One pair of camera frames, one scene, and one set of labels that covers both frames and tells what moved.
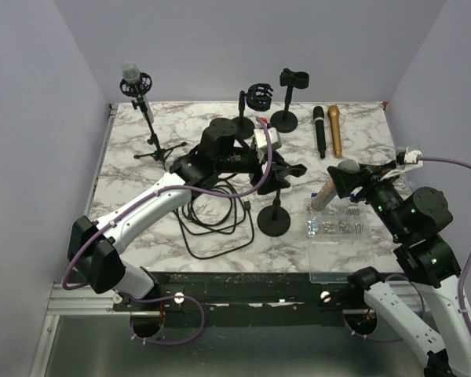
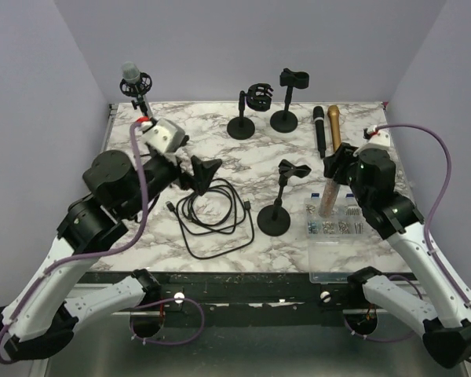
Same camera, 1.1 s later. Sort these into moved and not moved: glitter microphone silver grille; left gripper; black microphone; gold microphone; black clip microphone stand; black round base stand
Moved: left gripper; glitter microphone silver grille
Not moved: black clip microphone stand; black round base stand; gold microphone; black microphone
